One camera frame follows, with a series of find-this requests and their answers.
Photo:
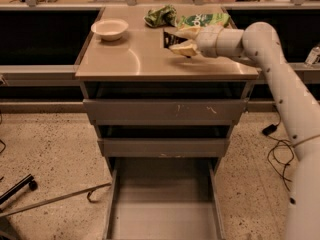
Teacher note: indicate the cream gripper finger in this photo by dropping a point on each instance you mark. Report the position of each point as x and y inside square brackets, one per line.
[187, 48]
[188, 33]

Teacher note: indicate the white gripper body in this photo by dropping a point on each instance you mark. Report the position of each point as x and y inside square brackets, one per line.
[208, 41]

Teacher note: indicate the black rxbar chocolate bar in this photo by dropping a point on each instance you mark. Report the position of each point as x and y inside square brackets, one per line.
[171, 39]

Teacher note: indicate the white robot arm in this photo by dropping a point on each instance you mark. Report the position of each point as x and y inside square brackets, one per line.
[259, 44]

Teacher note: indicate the grey drawer cabinet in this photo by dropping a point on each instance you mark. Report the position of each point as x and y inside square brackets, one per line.
[138, 66]

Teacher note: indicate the top grey drawer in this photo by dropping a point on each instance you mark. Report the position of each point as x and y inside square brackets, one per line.
[163, 112]

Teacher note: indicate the middle grey drawer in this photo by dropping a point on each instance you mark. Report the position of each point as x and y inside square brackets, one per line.
[164, 148]

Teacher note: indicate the bottom open grey drawer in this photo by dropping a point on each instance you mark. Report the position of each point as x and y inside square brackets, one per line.
[163, 199]

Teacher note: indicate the green chip bag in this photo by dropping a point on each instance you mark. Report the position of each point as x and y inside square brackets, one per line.
[203, 20]

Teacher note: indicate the crumpled green snack bag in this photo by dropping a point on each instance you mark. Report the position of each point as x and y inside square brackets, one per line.
[164, 16]

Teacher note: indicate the white bowl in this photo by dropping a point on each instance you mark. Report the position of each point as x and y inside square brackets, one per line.
[110, 29]

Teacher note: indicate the long metal bar on floor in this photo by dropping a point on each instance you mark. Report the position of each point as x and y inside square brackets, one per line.
[53, 200]

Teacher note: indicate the black chair leg with caster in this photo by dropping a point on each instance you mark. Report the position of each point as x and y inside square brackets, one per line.
[26, 181]

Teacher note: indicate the black power adapter with cable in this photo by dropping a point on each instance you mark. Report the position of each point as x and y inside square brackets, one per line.
[281, 155]

